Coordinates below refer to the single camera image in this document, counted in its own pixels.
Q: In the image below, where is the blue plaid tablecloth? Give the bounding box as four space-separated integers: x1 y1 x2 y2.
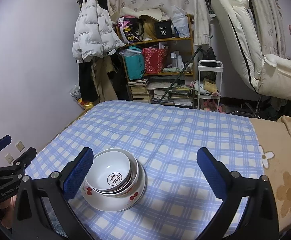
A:
26 101 264 239

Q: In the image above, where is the white cherry plate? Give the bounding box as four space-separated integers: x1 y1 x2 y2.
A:
81 163 147 212

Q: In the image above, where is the stack of books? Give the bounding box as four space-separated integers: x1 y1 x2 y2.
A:
128 75 194 108

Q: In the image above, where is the cream white reclining chair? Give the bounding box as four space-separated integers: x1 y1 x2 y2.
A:
210 0 291 101

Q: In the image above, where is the small red pattern bowl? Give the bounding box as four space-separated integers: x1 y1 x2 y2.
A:
88 151 131 192

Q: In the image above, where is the beige flower blanket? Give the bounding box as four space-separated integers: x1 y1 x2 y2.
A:
250 116 291 232

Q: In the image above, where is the red gift bag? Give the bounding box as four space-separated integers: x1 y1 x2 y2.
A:
142 48 168 74

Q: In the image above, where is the white metal trolley rack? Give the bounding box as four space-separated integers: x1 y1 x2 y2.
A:
197 60 224 112

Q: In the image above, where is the white puffer jacket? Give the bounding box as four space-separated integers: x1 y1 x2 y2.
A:
72 0 124 64

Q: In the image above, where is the white wall socket upper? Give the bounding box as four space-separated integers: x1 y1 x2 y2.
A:
15 141 25 152

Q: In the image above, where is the teal shopping bag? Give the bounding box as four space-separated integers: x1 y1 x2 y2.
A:
119 46 146 80

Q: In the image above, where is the white wall socket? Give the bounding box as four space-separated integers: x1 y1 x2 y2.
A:
15 141 25 152
5 153 14 164

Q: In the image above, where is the black box with 40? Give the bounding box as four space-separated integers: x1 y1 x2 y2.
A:
155 20 173 39

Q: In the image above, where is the person's left hand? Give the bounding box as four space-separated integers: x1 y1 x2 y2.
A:
0 196 17 229

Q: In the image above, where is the white bowl with cat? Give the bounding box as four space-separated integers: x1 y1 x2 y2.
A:
85 147 140 197

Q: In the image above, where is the white wall socket lower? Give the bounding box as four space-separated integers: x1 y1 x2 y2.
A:
5 153 14 164

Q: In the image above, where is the wooden bookshelf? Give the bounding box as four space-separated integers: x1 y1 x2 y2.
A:
117 15 194 106

